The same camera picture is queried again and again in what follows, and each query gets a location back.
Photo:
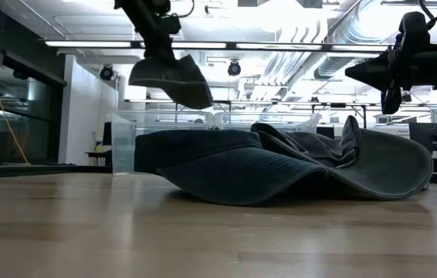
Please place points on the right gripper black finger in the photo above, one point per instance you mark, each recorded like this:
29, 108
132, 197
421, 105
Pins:
373, 73

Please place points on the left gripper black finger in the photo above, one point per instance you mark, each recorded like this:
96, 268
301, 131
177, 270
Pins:
160, 52

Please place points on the dark blue baseball cap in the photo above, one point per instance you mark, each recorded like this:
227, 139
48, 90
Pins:
222, 170
307, 146

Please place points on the large black computer monitor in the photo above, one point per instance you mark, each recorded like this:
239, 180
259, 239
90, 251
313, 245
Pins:
431, 137

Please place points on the black computer tower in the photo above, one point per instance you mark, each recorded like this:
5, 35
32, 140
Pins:
324, 132

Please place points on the small black object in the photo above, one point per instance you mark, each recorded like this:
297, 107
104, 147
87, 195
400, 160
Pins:
214, 127

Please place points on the small black monitor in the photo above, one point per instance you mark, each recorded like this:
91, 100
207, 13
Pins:
107, 133

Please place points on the clear plastic bin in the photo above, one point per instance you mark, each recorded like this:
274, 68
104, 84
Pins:
280, 121
124, 146

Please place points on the small dark side table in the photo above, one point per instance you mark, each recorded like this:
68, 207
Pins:
99, 154

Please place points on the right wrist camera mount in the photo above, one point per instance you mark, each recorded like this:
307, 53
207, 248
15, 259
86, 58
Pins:
413, 31

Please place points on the silver ribbed ventilation duct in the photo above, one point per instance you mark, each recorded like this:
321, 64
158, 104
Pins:
330, 69

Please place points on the round black ceiling camera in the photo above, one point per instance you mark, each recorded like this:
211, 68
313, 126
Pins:
234, 68
106, 72

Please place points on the long ceiling light rail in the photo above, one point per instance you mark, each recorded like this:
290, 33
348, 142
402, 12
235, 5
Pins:
87, 44

